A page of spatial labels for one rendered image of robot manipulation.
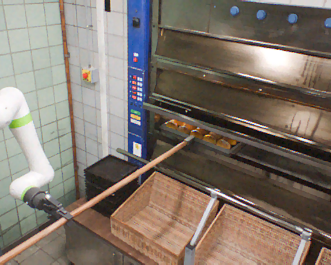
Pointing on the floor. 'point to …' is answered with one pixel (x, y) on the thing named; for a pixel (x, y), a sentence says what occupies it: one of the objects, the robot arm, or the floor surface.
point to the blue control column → (142, 38)
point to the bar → (227, 201)
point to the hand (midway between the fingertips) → (66, 218)
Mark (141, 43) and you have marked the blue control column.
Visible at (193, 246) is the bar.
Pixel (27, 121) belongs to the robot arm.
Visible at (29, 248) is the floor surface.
